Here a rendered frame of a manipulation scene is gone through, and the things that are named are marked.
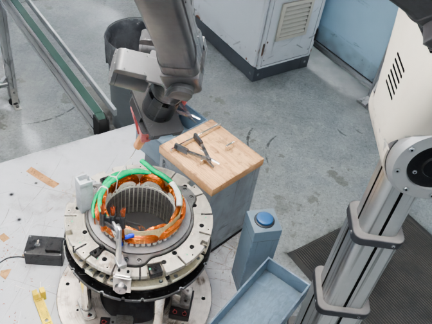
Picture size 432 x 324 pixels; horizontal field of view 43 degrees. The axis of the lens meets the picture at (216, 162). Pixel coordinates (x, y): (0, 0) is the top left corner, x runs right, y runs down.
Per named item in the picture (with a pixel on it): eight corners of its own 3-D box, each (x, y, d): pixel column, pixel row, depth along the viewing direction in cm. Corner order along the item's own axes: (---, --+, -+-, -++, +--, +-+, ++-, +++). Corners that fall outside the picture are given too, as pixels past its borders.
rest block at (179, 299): (171, 306, 134) (172, 294, 131) (175, 287, 138) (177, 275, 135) (188, 309, 134) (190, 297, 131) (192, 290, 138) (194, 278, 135)
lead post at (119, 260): (118, 270, 107) (119, 232, 100) (114, 260, 109) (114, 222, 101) (126, 267, 108) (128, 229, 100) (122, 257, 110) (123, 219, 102)
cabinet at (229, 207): (154, 218, 159) (159, 152, 142) (200, 190, 170) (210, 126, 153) (199, 260, 150) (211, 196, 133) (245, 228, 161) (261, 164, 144)
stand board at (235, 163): (158, 152, 142) (159, 145, 140) (210, 125, 153) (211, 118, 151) (211, 197, 133) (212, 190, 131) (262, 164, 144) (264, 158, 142)
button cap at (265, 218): (258, 227, 128) (260, 224, 128) (254, 214, 131) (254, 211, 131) (274, 225, 129) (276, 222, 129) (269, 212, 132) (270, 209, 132)
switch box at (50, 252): (30, 245, 147) (28, 232, 143) (67, 247, 148) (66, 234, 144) (24, 263, 142) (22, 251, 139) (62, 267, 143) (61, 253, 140)
